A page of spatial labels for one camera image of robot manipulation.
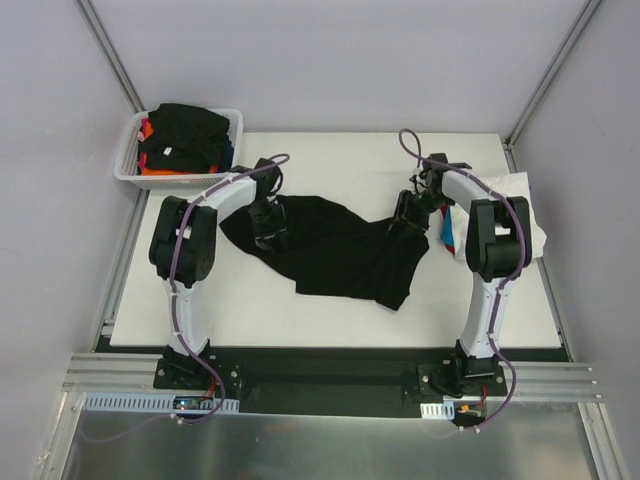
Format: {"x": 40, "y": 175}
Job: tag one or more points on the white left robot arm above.
{"x": 183, "y": 249}

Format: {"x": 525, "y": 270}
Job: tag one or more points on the left aluminium frame post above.
{"x": 113, "y": 96}

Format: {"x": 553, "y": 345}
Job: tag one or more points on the orange t shirt in basket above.
{"x": 176, "y": 150}

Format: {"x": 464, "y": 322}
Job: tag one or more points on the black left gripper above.
{"x": 270, "y": 235}

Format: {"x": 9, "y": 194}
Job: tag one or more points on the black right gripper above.
{"x": 403, "y": 220}

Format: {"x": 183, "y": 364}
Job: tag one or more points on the right aluminium frame post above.
{"x": 571, "y": 39}

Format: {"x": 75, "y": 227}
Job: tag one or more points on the pink t shirt in basket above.
{"x": 141, "y": 137}

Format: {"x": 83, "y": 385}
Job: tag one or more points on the right white cable duct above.
{"x": 438, "y": 411}

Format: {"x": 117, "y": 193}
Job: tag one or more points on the black t shirt in basket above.
{"x": 189, "y": 116}

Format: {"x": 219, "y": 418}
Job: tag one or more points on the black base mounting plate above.
{"x": 358, "y": 382}

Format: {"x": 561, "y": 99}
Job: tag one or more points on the white cable duct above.
{"x": 149, "y": 403}
{"x": 438, "y": 411}

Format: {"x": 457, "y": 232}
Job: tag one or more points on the black t shirt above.
{"x": 331, "y": 251}
{"x": 189, "y": 116}

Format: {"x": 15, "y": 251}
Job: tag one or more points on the aluminium frame post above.
{"x": 571, "y": 39}
{"x": 113, "y": 96}

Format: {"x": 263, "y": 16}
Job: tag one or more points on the aluminium front rail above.
{"x": 535, "y": 381}

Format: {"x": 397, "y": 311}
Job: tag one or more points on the dark blue t shirt in basket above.
{"x": 226, "y": 155}

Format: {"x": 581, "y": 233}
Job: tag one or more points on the left white cable duct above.
{"x": 149, "y": 403}

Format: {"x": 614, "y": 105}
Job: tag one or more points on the white plastic laundry basket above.
{"x": 126, "y": 164}

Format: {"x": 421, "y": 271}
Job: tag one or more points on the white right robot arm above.
{"x": 497, "y": 249}

